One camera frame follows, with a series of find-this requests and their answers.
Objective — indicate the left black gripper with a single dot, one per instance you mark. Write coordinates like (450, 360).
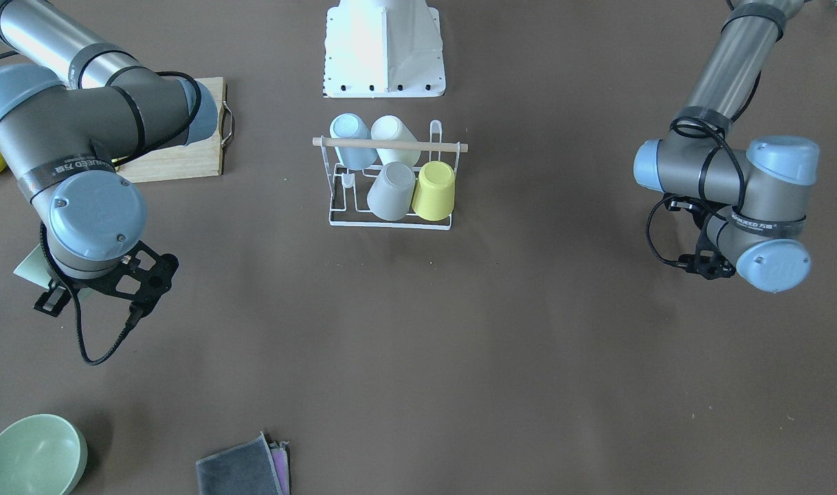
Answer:
(697, 217)

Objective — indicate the grey cup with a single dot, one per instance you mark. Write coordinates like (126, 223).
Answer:
(391, 194)

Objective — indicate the yellow cup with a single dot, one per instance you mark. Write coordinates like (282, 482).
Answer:
(433, 198)

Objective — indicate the grey folded cloth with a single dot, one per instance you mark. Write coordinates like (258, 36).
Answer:
(256, 467)

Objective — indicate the mint green bowl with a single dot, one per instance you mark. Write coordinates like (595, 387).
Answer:
(41, 454)

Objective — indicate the mint green cup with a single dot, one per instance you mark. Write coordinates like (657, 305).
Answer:
(35, 269)

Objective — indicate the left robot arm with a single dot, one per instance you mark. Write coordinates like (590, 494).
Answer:
(749, 205)

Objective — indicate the white wire cup holder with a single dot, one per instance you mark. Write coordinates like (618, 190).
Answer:
(352, 164)

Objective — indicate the bamboo cutting board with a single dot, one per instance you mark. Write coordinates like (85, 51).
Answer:
(202, 159)

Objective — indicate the cream white cup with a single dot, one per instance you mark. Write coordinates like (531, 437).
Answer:
(392, 129)

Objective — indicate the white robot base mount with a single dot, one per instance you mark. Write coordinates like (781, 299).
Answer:
(383, 49)

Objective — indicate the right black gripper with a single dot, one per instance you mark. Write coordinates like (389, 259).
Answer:
(51, 300)

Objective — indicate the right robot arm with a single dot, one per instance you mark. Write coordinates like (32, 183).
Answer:
(78, 109)

